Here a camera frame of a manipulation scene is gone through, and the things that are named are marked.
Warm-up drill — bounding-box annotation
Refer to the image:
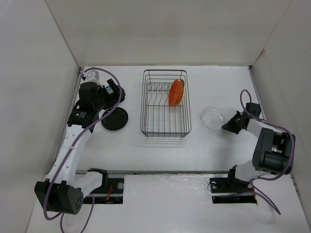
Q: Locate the blue floral plate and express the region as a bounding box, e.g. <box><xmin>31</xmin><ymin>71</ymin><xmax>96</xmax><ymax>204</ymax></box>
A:
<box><xmin>121</xmin><ymin>87</ymin><xmax>126</xmax><ymax>102</ymax></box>

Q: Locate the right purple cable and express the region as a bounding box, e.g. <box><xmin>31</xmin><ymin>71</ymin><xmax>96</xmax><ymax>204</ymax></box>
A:
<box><xmin>240</xmin><ymin>89</ymin><xmax>296</xmax><ymax>216</ymax></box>

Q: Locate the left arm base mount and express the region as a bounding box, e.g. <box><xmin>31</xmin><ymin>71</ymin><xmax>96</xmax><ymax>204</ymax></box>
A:
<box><xmin>76</xmin><ymin>172</ymin><xmax>124</xmax><ymax>206</ymax></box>

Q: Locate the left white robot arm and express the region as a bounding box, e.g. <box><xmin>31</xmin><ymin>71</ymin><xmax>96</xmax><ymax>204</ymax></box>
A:
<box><xmin>35</xmin><ymin>79</ymin><xmax>123</xmax><ymax>215</ymax></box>

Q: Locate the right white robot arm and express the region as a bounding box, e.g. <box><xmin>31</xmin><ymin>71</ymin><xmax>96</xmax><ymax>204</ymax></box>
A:
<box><xmin>222</xmin><ymin>102</ymin><xmax>295</xmax><ymax>191</ymax></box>

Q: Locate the dark wire dish rack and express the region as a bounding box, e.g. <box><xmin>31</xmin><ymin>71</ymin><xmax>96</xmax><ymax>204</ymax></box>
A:
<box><xmin>140</xmin><ymin>69</ymin><xmax>192</xmax><ymax>138</ymax></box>

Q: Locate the black plate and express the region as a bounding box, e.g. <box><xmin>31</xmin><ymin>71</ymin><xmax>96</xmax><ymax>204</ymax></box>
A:
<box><xmin>101</xmin><ymin>107</ymin><xmax>129</xmax><ymax>131</ymax></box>

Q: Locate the orange plate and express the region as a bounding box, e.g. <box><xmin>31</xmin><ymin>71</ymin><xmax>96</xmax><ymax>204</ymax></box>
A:
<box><xmin>169</xmin><ymin>79</ymin><xmax>180</xmax><ymax>106</ymax></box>

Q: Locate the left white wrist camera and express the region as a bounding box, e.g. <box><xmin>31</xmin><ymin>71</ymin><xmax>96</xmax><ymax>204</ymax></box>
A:
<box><xmin>83</xmin><ymin>70</ymin><xmax>101</xmax><ymax>85</ymax></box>

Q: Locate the cream patterned plate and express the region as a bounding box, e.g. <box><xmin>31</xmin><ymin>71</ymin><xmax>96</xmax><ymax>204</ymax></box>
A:
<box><xmin>178</xmin><ymin>79</ymin><xmax>186</xmax><ymax>104</ymax></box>

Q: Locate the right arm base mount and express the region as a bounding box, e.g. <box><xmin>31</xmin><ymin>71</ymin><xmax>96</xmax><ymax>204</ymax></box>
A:
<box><xmin>208</xmin><ymin>176</ymin><xmax>257</xmax><ymax>204</ymax></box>

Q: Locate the clear glass plate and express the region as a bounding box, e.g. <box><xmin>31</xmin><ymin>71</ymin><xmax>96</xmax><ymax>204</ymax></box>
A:
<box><xmin>200</xmin><ymin>106</ymin><xmax>226</xmax><ymax>132</ymax></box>

